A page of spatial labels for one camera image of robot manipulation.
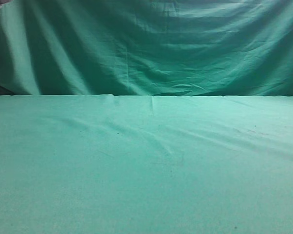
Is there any green table cloth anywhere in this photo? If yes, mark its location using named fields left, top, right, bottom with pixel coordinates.
left=0, top=95, right=293, bottom=234

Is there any green backdrop cloth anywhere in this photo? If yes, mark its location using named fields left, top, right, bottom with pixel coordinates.
left=0, top=0, right=293, bottom=96

